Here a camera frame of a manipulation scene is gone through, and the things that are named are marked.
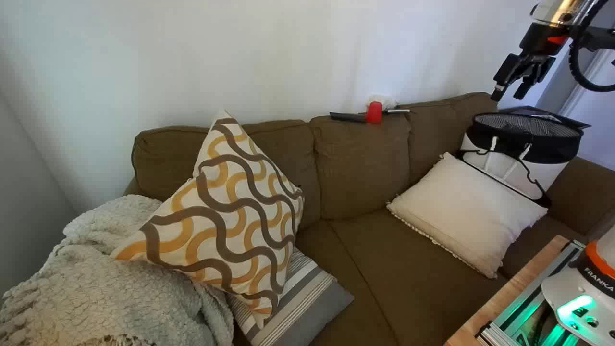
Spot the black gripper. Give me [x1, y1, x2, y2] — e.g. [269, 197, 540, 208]
[488, 22, 574, 105]

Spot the wavy brown yellow patterned pillow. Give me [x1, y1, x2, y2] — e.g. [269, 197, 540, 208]
[111, 110, 307, 329]

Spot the plain cream pillow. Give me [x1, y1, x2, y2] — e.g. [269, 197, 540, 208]
[384, 151, 549, 281]

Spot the grey white striped pillow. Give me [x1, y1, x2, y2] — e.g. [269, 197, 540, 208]
[228, 247, 355, 346]

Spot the black and white fabric hamper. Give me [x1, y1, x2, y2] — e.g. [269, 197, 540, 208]
[459, 105, 592, 208]

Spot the red cylindrical object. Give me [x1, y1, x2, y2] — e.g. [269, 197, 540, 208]
[363, 101, 386, 126]

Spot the olive brown fabric sofa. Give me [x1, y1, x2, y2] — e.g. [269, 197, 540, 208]
[123, 93, 615, 346]

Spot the cream knitted blanket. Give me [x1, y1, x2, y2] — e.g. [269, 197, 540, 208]
[0, 193, 236, 346]

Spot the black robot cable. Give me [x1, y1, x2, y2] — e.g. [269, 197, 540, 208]
[567, 0, 615, 95]

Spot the grey door frame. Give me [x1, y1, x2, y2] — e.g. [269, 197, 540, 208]
[536, 45, 615, 122]

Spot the aluminium profile frame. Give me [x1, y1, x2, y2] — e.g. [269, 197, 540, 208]
[478, 239, 586, 346]

